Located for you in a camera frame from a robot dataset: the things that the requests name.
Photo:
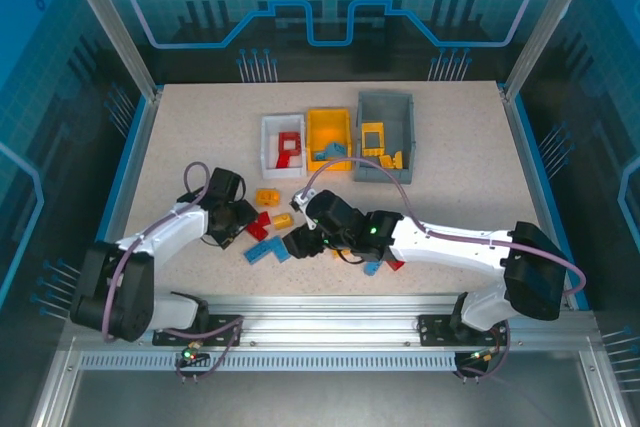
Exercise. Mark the long red lego brick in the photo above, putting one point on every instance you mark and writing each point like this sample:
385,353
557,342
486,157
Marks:
260,229

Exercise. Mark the small red lego brick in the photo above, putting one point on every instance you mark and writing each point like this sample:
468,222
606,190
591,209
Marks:
285,162

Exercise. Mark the small blue lego piece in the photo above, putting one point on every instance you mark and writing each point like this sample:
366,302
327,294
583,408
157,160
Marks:
318,155

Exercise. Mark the red lego window frame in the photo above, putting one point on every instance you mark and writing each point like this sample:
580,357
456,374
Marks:
281,143

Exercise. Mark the large yellow lego window frame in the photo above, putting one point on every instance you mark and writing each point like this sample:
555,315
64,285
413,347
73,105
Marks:
373,126

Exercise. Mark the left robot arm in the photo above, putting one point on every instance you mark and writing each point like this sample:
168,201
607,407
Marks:
170,227

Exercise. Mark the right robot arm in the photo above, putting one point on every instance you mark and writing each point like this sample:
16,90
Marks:
450,247

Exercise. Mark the long blue lego brick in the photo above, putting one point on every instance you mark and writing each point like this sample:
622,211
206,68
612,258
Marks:
257,253

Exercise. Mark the small yellow lego brick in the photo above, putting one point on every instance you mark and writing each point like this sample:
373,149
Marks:
283,220

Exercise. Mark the white plastic bin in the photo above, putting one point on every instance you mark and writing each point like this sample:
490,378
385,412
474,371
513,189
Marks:
282,173

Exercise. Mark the yellow plastic bin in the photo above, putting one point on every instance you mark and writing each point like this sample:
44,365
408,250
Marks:
327,127

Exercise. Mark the blue table edge strip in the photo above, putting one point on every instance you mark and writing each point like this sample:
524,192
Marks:
130,157
540,172

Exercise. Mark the gray plastic bin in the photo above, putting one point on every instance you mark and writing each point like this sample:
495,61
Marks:
385,107

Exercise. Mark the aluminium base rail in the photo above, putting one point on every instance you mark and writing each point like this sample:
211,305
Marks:
325,322

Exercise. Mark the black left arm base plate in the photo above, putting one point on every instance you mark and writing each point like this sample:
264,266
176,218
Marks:
220,329

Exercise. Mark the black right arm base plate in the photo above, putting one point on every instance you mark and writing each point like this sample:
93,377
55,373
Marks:
432,329

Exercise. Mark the aluminium frame post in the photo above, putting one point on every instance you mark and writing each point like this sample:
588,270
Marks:
110,22
545,22

